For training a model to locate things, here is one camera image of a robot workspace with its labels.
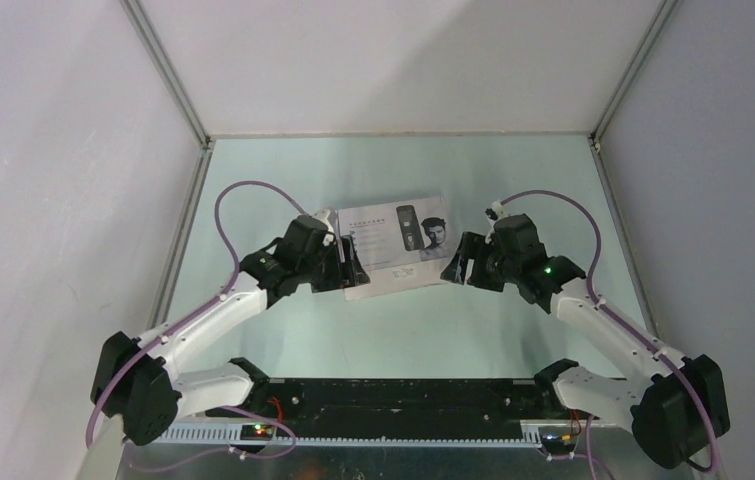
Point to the right control board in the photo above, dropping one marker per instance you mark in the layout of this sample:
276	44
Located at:
559	444

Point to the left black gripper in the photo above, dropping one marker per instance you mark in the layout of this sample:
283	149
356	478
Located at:
347	274

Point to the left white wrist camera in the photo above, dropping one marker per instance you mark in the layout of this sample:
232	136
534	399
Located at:
329	218

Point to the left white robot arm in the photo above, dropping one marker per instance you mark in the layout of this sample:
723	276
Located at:
147	381

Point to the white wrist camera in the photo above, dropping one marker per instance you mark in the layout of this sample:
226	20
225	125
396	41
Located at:
495	212
329	218

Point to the aluminium frame rail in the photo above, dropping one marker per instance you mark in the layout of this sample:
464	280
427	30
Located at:
146	31

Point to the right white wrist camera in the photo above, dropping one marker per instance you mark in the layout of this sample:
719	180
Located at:
495	212

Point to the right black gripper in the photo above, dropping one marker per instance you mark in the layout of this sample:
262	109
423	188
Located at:
473	246

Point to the left control board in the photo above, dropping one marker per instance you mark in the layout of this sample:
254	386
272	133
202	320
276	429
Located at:
257	433

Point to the control board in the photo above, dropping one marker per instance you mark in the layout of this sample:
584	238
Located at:
257	433
559	444

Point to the white cardboard kit box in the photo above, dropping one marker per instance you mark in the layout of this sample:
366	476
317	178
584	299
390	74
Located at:
401	245

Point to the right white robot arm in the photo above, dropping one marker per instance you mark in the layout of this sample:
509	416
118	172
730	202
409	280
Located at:
672	404

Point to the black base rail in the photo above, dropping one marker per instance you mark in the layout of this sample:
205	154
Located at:
404	409

